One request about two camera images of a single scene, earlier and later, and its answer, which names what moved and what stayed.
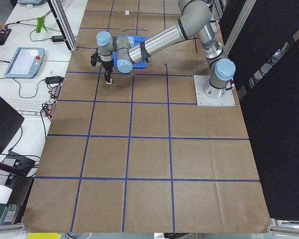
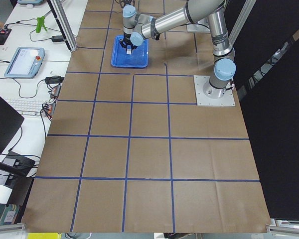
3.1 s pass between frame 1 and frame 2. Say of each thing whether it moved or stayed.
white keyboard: stayed
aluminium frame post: stayed
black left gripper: moved
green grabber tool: stayed
